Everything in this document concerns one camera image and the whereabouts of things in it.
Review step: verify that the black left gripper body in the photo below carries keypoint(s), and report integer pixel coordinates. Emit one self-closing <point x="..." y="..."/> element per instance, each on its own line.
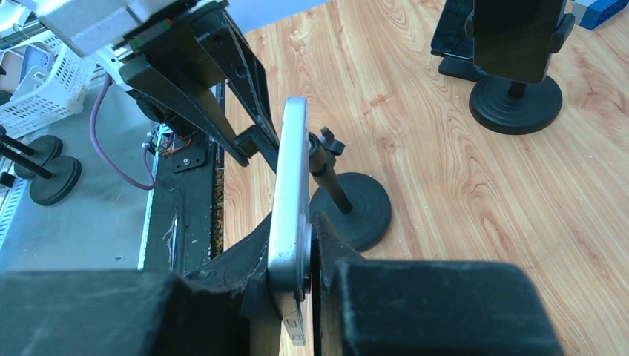
<point x="182" y="42"/>

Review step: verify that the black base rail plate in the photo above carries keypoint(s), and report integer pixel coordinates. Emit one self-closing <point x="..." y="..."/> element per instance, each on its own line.
<point x="181" y="214"/>

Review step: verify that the teal phone black screen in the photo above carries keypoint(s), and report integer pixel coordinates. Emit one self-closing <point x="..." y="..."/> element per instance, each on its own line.
<point x="450" y="38"/>

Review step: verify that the blue white block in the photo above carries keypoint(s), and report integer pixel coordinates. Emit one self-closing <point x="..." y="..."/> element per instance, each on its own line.
<point x="590" y="14"/>

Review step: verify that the black round-base clamp stand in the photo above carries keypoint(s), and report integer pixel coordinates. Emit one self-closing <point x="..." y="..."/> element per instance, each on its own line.
<point x="357" y="204"/>

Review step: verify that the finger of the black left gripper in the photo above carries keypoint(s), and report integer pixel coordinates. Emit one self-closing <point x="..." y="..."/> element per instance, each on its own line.
<point x="247" y="80"/>
<point x="187" y="98"/>

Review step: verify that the blue phone black screen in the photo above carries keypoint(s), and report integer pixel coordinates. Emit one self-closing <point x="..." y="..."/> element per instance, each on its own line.
<point x="511" y="39"/>

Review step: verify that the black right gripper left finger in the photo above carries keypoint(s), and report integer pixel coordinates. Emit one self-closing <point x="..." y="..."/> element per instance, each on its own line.
<point x="222" y="308"/>

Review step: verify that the white perforated basket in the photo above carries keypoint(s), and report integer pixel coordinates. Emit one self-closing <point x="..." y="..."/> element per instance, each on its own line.
<point x="61" y="94"/>

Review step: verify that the black weighted stand pair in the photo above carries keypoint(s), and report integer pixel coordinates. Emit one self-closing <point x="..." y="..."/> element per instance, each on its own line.
<point x="52" y="175"/>

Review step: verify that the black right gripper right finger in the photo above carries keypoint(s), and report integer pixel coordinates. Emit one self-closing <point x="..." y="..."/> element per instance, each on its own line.
<point x="422" y="307"/>

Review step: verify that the black phone silver frame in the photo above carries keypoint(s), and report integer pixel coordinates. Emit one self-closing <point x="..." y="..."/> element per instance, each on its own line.
<point x="290" y="230"/>

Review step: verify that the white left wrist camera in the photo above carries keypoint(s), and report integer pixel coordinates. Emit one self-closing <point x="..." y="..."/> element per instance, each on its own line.
<point x="87" y="26"/>

